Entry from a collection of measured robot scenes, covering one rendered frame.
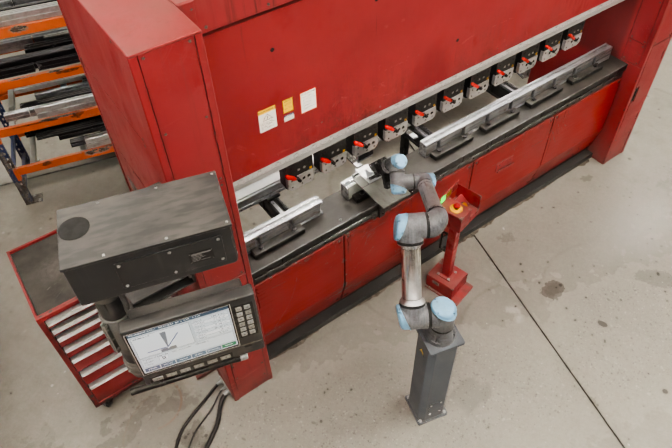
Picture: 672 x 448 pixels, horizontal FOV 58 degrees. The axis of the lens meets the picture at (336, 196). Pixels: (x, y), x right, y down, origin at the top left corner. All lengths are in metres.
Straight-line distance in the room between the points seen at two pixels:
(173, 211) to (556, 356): 2.69
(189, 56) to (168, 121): 0.24
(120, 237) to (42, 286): 1.34
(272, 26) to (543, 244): 2.70
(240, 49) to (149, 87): 0.49
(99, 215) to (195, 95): 0.51
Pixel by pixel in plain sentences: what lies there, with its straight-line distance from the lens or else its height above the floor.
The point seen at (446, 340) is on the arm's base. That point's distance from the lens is 2.93.
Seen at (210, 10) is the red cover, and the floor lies 2.24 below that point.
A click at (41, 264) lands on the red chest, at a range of 3.30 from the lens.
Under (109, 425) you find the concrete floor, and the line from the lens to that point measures 3.85.
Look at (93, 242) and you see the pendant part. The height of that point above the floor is 1.95.
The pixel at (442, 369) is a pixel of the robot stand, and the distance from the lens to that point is 3.14.
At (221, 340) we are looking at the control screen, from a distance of 2.30.
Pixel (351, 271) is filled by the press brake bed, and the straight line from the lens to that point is 3.63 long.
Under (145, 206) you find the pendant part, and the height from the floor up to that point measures 1.95.
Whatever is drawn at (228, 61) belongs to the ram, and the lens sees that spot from 2.41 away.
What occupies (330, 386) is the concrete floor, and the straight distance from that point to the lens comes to 3.71.
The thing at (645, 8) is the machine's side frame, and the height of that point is 1.28.
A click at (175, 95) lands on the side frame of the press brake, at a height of 2.10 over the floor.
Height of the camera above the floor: 3.32
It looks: 46 degrees down
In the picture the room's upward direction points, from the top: 2 degrees counter-clockwise
